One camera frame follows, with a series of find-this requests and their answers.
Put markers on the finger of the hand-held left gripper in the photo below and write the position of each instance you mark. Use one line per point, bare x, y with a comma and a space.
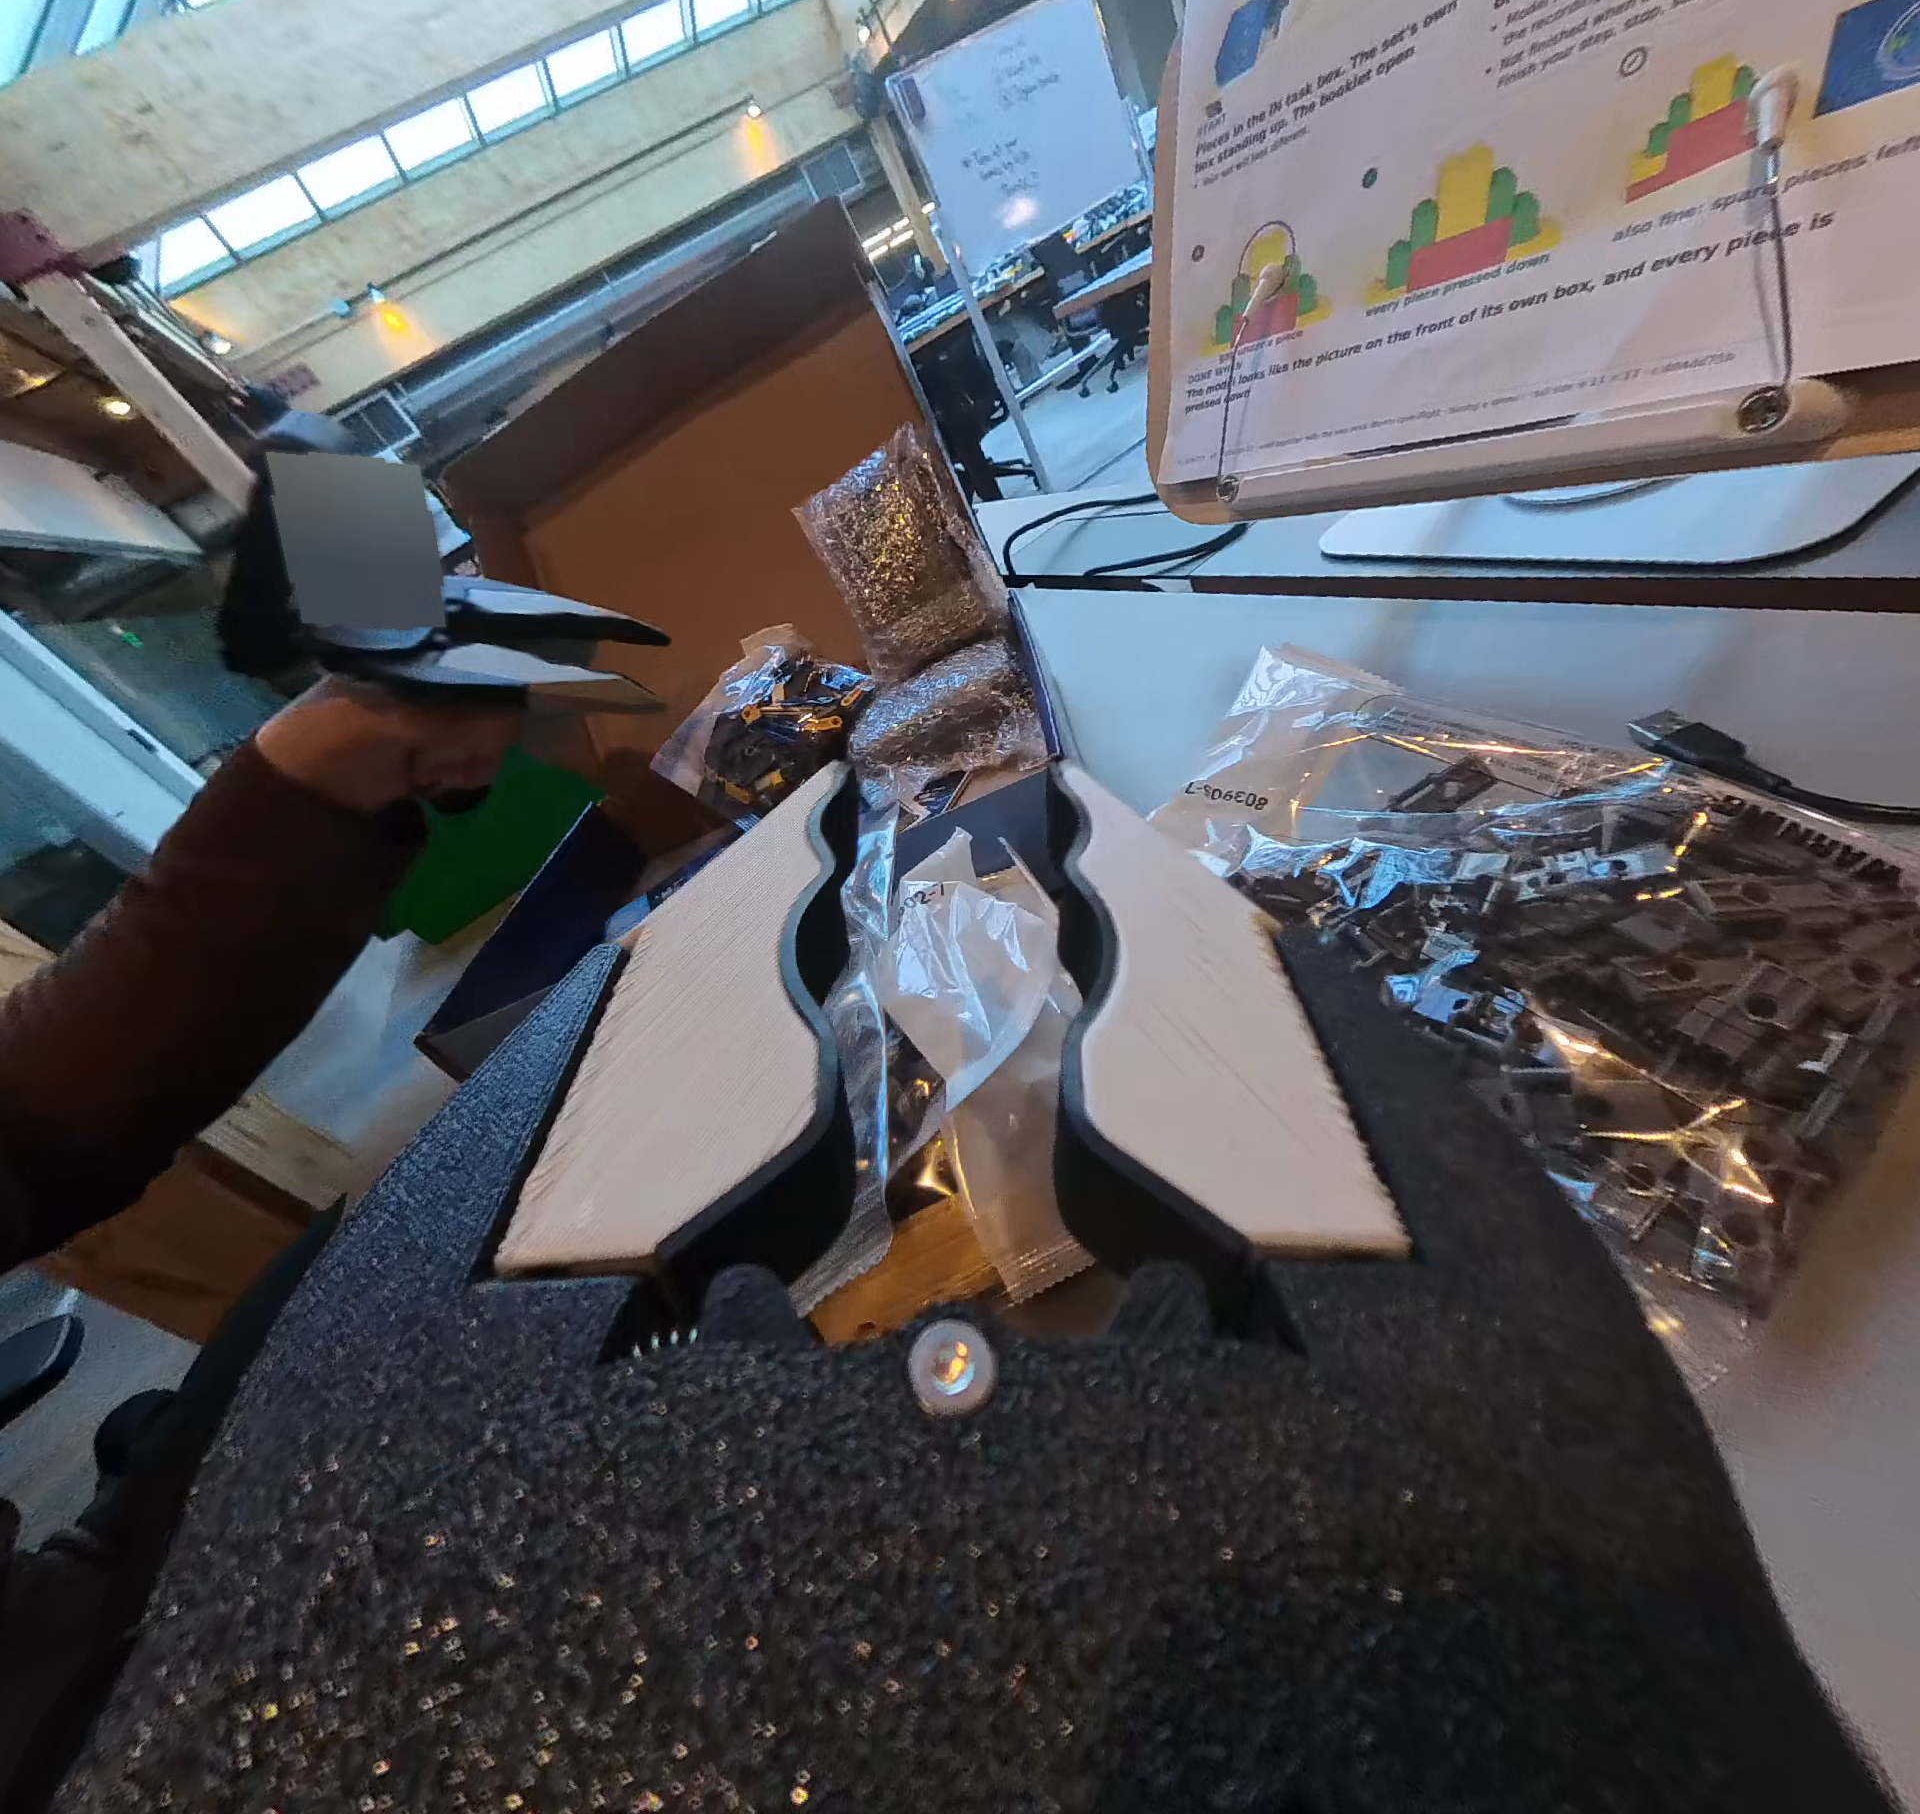
509, 678
538, 624

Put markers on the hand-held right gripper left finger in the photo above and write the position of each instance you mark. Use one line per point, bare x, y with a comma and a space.
690, 1090

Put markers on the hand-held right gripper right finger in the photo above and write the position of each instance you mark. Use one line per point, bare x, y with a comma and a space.
1227, 1090

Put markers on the green plastic bin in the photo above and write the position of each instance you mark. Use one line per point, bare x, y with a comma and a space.
497, 848

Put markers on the blue robot kit box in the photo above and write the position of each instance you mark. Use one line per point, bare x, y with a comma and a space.
674, 496

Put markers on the bubble wrap packet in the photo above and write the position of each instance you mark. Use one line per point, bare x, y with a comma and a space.
895, 534
945, 722

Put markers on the clear bag of grey pieces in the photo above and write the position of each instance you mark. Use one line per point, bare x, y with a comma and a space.
1650, 976

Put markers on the background grey desk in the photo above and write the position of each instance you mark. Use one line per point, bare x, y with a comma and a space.
1109, 286

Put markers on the person's left hand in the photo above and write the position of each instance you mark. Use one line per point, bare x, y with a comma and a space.
377, 749

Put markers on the clear bag of black pieces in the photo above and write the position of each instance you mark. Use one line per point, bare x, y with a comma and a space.
766, 729

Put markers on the glass skylight windows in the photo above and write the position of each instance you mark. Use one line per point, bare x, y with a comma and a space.
351, 171

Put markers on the instruction sheet on stand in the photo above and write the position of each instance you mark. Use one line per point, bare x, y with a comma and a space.
1495, 475

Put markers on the dark office chair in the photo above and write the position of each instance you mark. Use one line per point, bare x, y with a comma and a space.
42, 1356

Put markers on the white stand base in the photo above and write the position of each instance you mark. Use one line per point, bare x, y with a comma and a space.
1650, 520

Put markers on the whiteboard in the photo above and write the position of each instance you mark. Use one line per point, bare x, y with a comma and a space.
1037, 103

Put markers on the person's brown top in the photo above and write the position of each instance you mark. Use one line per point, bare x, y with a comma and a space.
50, 1665

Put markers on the printed instruction sheet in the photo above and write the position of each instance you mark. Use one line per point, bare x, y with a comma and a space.
1495, 119

